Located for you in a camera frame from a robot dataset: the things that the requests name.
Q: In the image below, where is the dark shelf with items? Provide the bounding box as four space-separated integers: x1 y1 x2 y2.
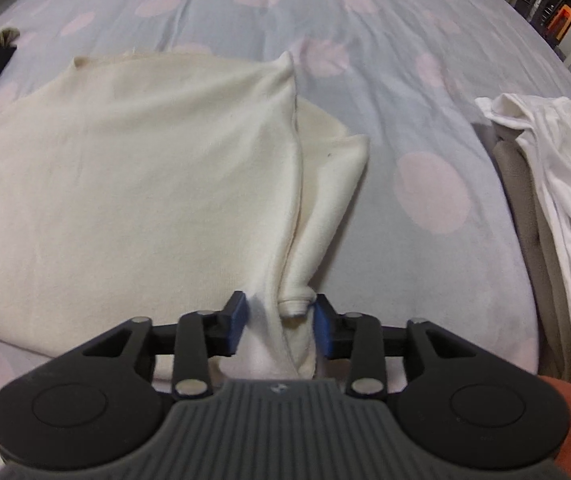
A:
513 0 571 46

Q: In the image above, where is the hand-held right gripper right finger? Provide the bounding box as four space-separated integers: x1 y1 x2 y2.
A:
313 294 467 402

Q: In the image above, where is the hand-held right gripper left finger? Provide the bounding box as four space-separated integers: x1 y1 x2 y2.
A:
82 291 251 401

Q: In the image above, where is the white shirt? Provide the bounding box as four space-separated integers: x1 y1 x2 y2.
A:
474 92 571 395

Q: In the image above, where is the taupe garment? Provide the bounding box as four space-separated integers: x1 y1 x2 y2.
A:
491 132 571 387

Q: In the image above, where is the pink dotted bed sheet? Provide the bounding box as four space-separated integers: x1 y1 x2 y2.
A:
0 0 571 411

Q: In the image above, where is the cream sweater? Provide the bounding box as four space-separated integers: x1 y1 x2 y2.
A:
0 51 371 382

